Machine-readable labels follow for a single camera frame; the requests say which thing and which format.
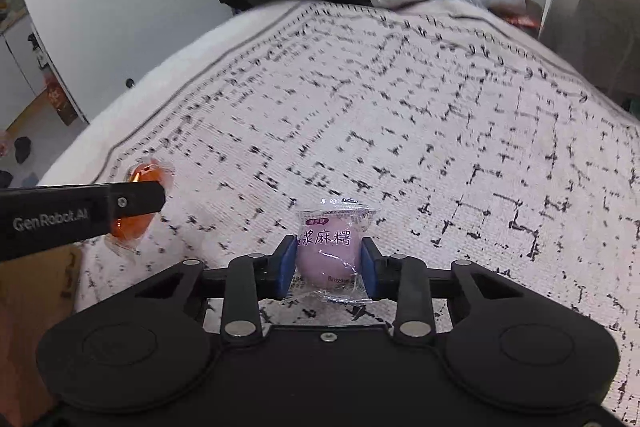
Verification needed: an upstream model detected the orange jelly cup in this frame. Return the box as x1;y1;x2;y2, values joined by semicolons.
105;157;175;256

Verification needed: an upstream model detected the brown cardboard box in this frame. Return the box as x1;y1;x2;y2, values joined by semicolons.
1;245;82;426

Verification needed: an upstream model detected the white patterned bed blanket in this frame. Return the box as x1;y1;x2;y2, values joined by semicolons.
43;1;639;426

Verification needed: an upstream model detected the white desk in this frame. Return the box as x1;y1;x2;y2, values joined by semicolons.
539;0;639;104

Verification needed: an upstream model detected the pink mochi packet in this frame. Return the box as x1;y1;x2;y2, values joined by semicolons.
296;196;378;303

